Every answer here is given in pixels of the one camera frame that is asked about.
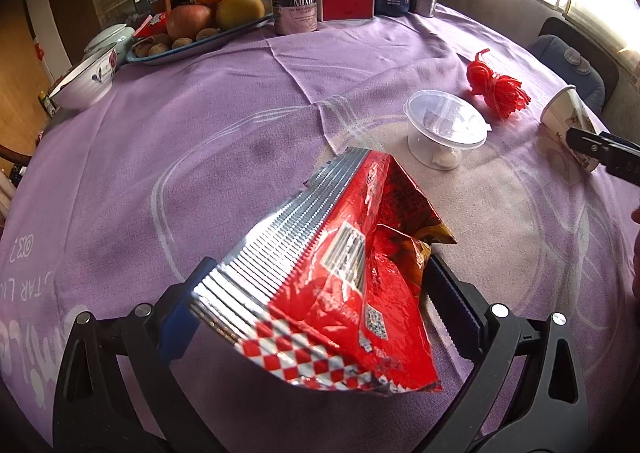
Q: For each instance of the brown kiwi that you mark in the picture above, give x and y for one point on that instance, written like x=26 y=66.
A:
x=143 y=49
x=162 y=38
x=207 y=33
x=181 y=42
x=160 y=49

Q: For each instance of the red apple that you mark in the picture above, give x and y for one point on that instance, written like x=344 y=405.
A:
x=190 y=23

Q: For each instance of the blue seat cushion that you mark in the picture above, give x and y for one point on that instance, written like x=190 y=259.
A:
x=560 y=58

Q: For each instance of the white paper cup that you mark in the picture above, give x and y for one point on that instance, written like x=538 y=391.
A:
x=562 y=113

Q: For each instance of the red snack bag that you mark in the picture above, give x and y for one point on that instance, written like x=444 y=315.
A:
x=350 y=283

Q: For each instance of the yellow pear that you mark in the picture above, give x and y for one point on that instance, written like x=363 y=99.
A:
x=241 y=10

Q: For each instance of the black office chair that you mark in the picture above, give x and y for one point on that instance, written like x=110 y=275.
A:
x=575 y=33

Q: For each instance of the small red packet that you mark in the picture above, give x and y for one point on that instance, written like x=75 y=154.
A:
x=150 y=24

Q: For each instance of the purple tablecloth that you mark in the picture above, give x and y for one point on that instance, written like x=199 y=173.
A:
x=200 y=158

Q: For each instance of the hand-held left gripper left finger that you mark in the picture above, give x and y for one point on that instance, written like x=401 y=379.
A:
x=175 y=330

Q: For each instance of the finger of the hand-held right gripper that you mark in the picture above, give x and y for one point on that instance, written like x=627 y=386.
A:
x=610 y=153

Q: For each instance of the red ribbon bundle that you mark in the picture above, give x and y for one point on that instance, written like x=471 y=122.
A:
x=500 y=88

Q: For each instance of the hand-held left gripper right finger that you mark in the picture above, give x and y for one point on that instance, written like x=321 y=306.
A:
x=452 y=298

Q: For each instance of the white floral bowl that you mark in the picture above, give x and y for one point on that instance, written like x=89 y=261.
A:
x=87 y=83

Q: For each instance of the clear plastic container with lid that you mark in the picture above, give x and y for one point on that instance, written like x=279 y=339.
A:
x=440 y=133

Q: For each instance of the blue rimmed tray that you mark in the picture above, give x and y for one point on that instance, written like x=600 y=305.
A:
x=225 y=36

